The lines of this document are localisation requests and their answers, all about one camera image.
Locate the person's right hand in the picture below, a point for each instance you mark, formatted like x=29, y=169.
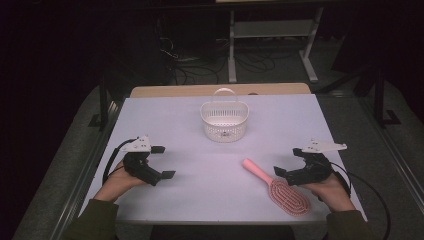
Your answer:
x=333, y=195

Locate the person's left hand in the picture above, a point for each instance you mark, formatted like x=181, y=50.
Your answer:
x=116, y=183

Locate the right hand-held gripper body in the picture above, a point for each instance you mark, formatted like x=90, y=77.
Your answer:
x=313, y=166

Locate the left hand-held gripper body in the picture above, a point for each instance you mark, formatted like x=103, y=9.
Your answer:
x=138, y=165

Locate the white metal desk frame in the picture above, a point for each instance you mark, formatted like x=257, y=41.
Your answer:
x=273, y=28

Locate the metal floor rail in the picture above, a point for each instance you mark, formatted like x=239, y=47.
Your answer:
x=83, y=173
x=400, y=173

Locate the white table cover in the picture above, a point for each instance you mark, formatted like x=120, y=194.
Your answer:
x=206, y=160

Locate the pink hairbrush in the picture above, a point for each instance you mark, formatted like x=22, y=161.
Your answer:
x=283, y=191

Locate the white plastic basket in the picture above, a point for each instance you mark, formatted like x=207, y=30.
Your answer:
x=224, y=120

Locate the black metal stand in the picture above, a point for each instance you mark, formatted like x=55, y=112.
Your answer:
x=381, y=100
x=103, y=106

